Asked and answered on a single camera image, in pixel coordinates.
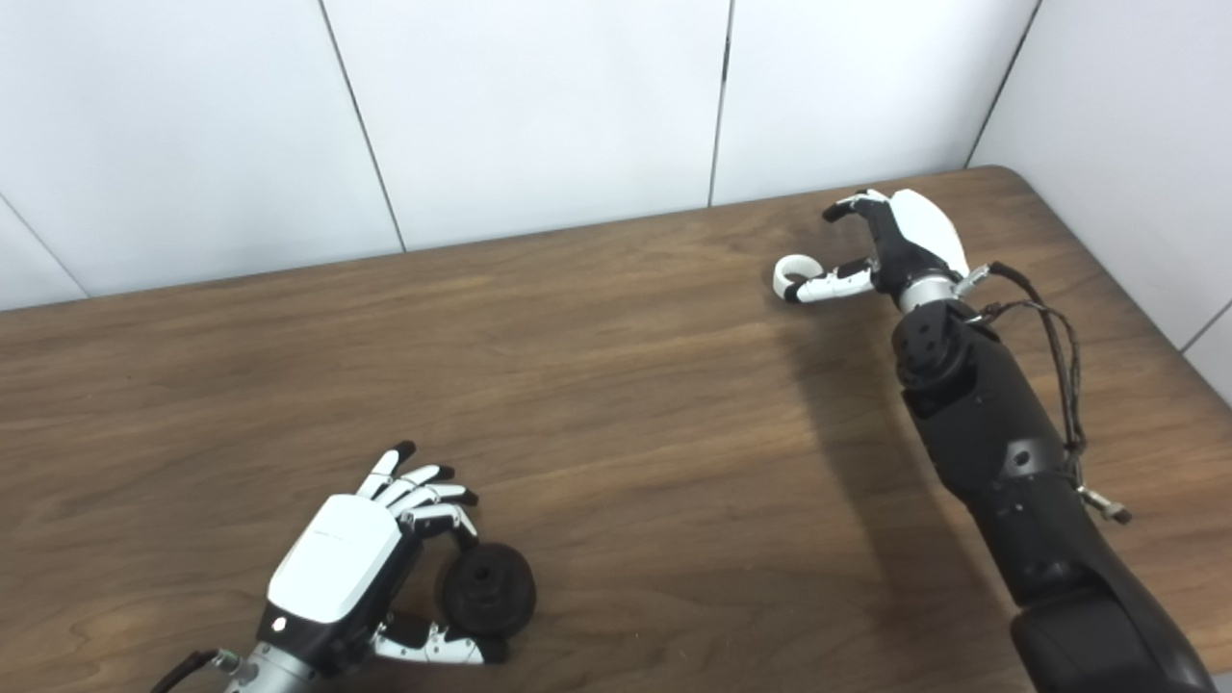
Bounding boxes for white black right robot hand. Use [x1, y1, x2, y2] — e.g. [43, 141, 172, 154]
[784, 189, 971, 304]

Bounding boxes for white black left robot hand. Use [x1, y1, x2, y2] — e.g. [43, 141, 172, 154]
[255, 441, 511, 675]

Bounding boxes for white ring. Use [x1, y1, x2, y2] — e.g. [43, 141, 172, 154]
[773, 254, 824, 299]

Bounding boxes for round black part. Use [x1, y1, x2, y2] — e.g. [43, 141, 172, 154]
[438, 542, 538, 638]

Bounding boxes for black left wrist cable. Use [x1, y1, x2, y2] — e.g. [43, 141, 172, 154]
[149, 650, 237, 693]

